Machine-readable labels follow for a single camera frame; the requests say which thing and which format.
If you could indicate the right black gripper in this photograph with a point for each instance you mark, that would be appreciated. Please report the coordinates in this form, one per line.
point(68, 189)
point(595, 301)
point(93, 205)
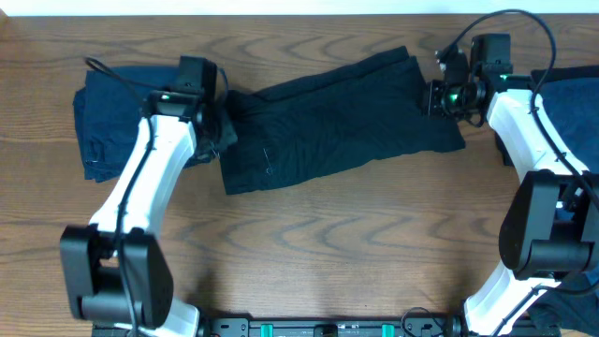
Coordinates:
point(434, 89)

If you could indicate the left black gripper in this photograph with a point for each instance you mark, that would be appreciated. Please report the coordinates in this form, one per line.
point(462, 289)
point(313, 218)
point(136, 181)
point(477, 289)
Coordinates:
point(230, 137)

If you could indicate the black shorts garment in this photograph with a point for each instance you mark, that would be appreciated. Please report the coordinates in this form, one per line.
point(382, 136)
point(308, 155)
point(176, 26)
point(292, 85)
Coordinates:
point(330, 122)

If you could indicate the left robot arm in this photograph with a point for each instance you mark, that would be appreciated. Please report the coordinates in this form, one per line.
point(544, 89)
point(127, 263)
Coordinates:
point(116, 274)

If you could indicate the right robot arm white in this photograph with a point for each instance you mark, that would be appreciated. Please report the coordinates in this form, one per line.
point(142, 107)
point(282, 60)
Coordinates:
point(550, 231)

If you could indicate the folded navy blue garment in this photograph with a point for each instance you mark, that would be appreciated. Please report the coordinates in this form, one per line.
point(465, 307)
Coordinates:
point(106, 117)

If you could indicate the blue garment in pile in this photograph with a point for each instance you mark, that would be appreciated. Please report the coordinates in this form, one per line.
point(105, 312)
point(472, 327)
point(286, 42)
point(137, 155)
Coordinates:
point(572, 107)

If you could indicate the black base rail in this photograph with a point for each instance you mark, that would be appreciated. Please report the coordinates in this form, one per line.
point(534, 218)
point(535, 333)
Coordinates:
point(411, 326)

